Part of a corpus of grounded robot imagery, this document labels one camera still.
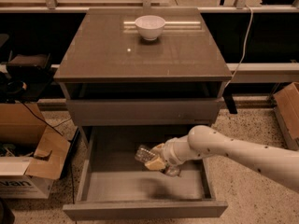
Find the open cardboard box left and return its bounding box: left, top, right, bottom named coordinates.
left=0, top=104, right=70, bottom=199

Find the black round device left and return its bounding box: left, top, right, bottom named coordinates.
left=0, top=72, right=27, bottom=104

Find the clear plastic water bottle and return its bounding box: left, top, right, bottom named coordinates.
left=135, top=145, right=180, bottom=177

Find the white ceramic bowl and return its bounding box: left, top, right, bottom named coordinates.
left=135, top=15, right=165, bottom=41

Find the closed grey upper drawer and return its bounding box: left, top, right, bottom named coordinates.
left=66, top=99, right=223, bottom=126

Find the white hanging cable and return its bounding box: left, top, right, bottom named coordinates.
left=223, top=5, right=254, bottom=90

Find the grey drawer cabinet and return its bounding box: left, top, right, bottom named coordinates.
left=53, top=7, right=233, bottom=147

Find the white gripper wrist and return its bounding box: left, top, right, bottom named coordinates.
left=145, top=136, right=195, bottom=171

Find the black tray on shelf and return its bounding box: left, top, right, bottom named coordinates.
left=7, top=54, right=51, bottom=80

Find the black cable on floor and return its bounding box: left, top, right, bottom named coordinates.
left=19, top=100, right=77, bottom=205

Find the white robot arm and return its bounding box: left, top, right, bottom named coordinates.
left=145, top=125, right=299, bottom=192

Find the cardboard box right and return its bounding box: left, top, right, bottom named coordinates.
left=274, top=82, right=299, bottom=151

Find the open grey middle drawer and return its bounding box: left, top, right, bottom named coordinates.
left=63, top=125, right=227, bottom=221

